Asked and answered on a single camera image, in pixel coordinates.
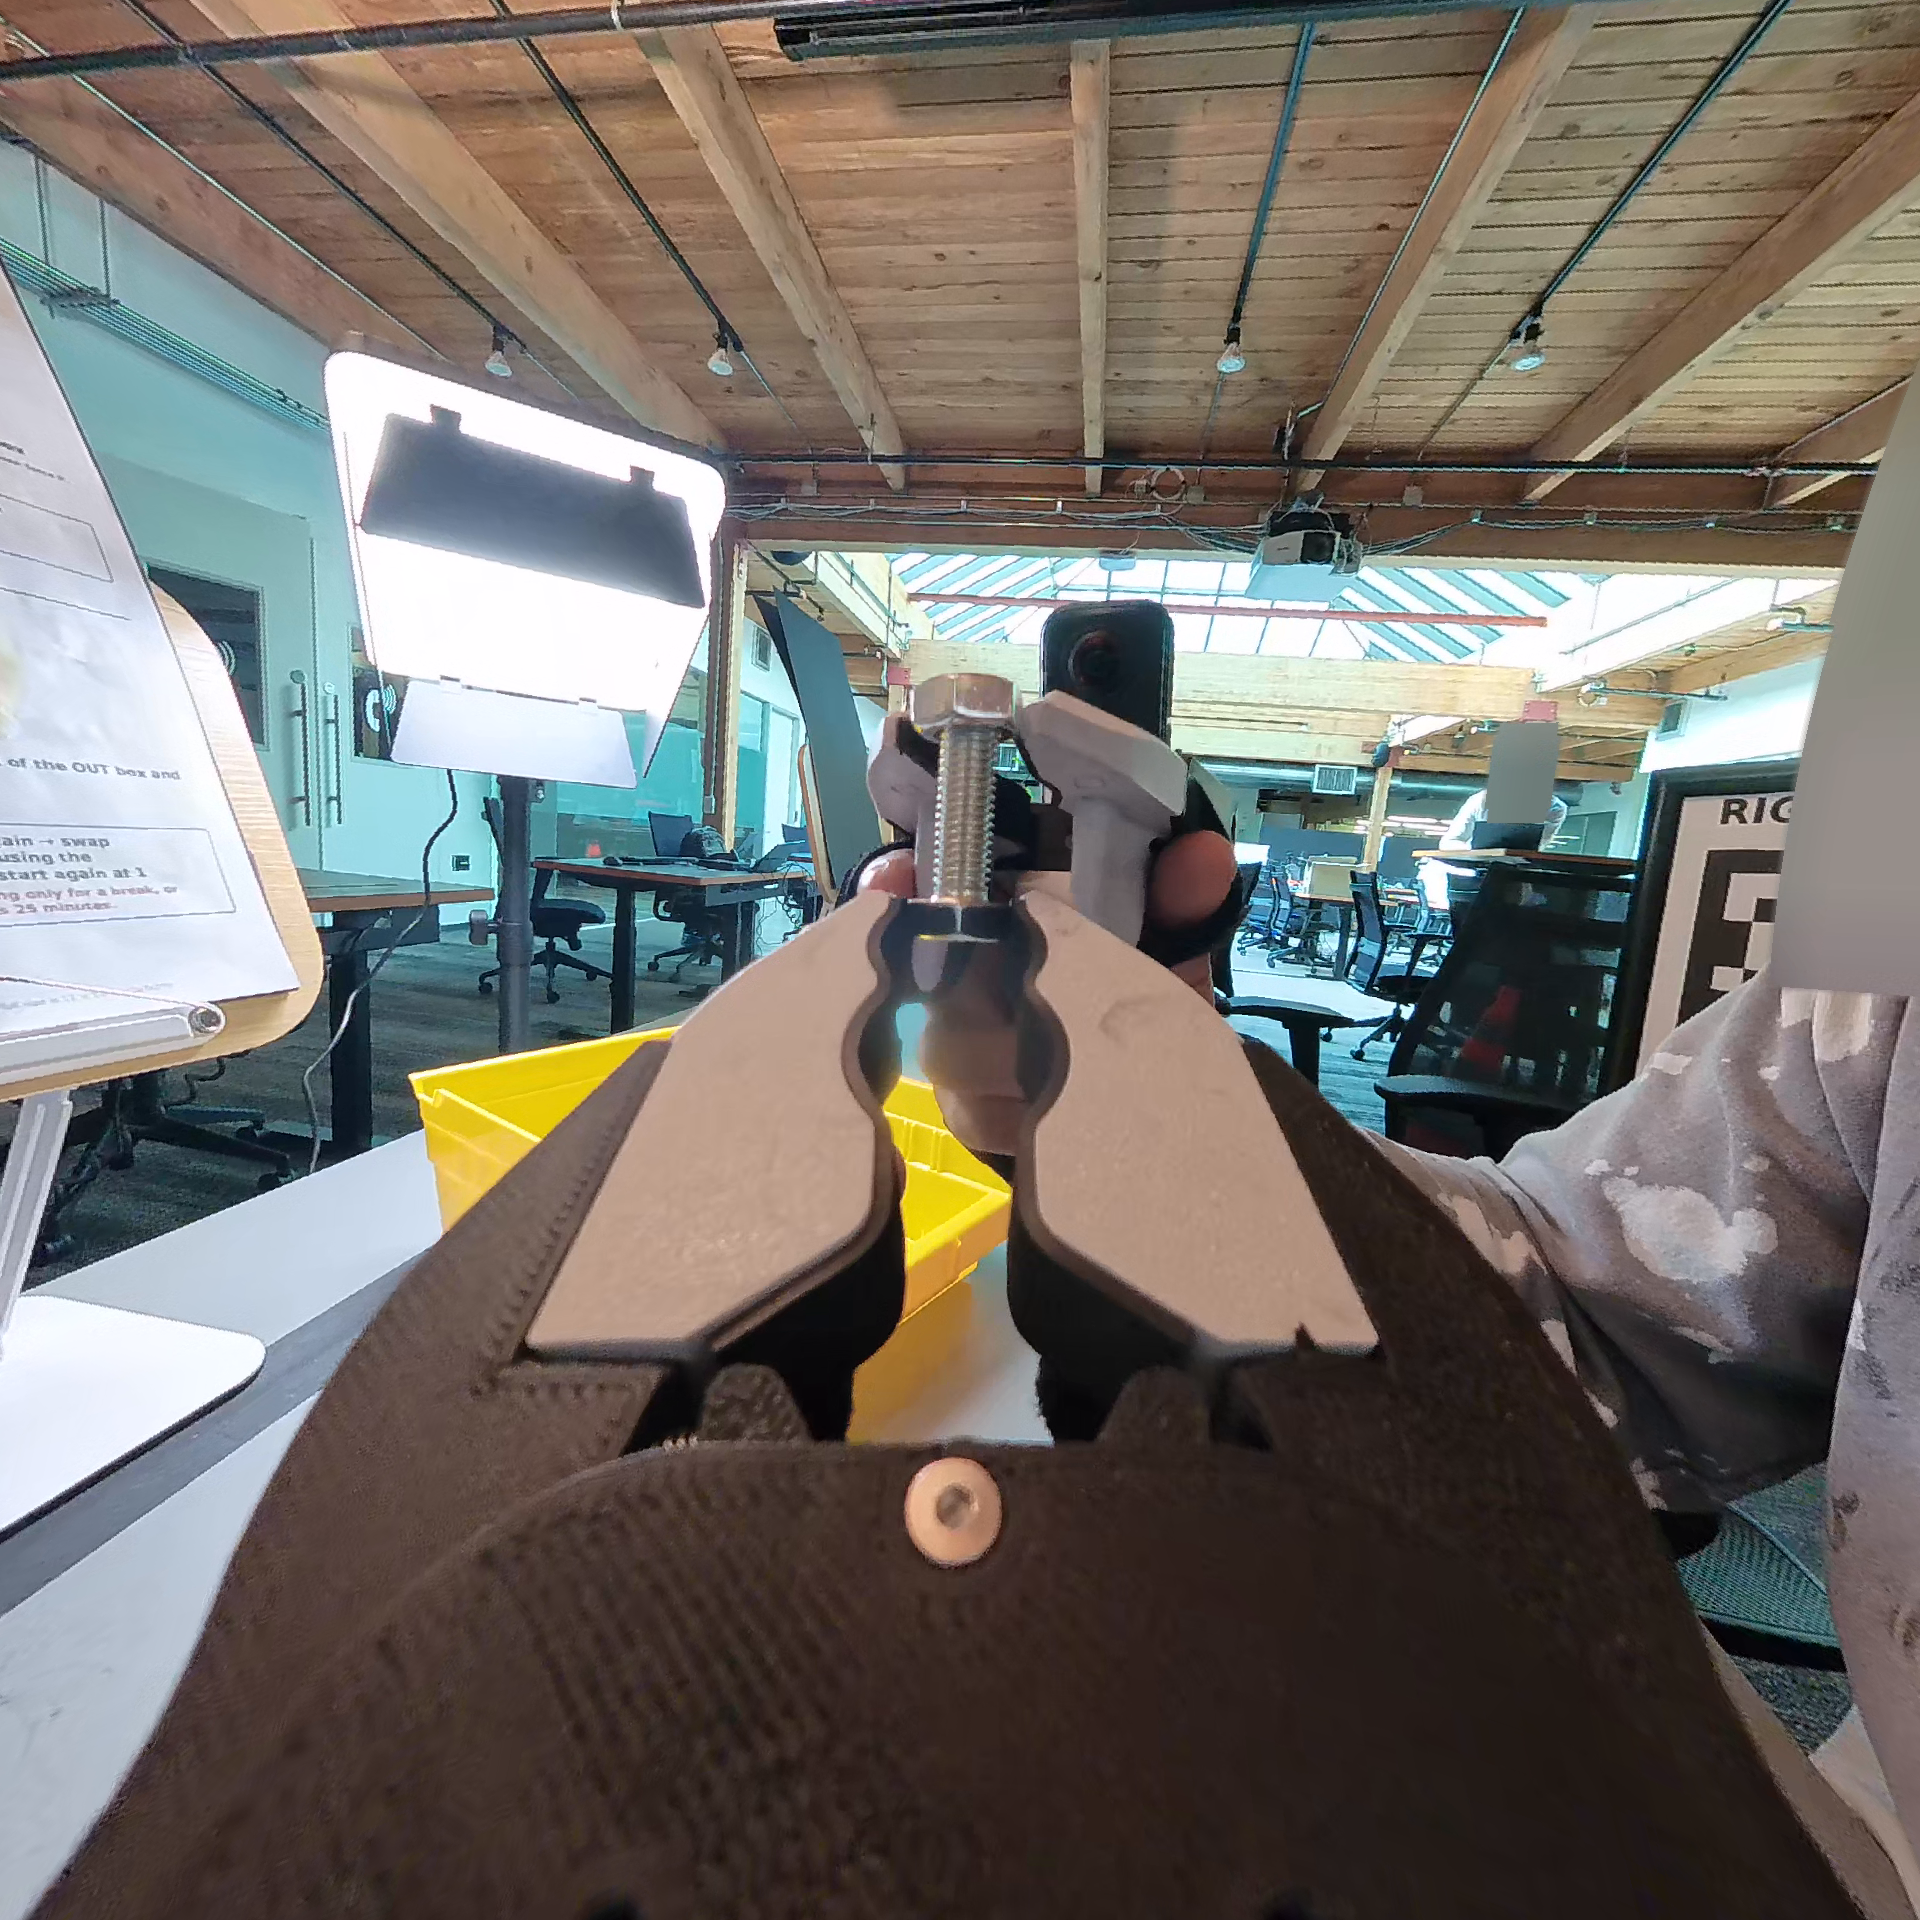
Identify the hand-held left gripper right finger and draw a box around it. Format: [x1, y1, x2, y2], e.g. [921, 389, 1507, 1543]
[1002, 892, 1377, 1444]

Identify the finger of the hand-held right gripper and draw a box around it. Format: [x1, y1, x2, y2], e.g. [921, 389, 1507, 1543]
[867, 717, 940, 844]
[1014, 688, 1187, 821]

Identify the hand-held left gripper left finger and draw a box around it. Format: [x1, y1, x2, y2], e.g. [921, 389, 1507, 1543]
[528, 892, 914, 1444]

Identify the steel bolt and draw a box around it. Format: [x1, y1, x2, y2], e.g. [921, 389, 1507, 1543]
[901, 674, 1010, 1023]

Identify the yellow plastic bin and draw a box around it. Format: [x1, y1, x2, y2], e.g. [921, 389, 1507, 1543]
[408, 1029, 1014, 1449]

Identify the person's right forearm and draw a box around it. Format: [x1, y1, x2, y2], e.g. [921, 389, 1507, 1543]
[1232, 984, 1920, 1519]

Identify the person's right hand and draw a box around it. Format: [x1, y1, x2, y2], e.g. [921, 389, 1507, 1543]
[1142, 825, 1241, 1002]

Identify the black panel board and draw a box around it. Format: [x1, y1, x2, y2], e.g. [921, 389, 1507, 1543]
[753, 592, 888, 870]

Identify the black office chair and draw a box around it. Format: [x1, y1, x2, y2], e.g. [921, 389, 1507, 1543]
[1222, 861, 1359, 1089]
[477, 792, 613, 1006]
[646, 812, 750, 976]

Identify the ceiling projector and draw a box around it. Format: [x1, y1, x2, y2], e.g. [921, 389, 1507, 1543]
[1247, 506, 1369, 603]

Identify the wooden office desk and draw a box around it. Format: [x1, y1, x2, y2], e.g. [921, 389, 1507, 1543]
[298, 868, 495, 1162]
[532, 854, 796, 1037]

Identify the black mesh chair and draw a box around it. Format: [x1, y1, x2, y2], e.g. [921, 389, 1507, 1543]
[1371, 861, 1636, 1149]

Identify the studio light on stand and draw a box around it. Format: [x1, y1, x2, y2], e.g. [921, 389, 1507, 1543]
[323, 349, 727, 1050]

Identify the framed marker sign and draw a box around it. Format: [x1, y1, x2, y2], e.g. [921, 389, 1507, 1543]
[1606, 765, 1802, 1082]

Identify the wooden document stand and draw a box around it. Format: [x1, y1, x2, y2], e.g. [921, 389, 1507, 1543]
[0, 576, 330, 1538]

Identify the printed instruction sheet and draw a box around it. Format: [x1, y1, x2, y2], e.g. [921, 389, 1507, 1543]
[0, 271, 301, 1037]

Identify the person's spotted sweatshirt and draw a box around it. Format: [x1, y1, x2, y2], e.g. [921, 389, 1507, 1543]
[1822, 1289, 1920, 1803]

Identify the black wall sign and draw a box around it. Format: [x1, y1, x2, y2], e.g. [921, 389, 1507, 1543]
[147, 563, 269, 747]

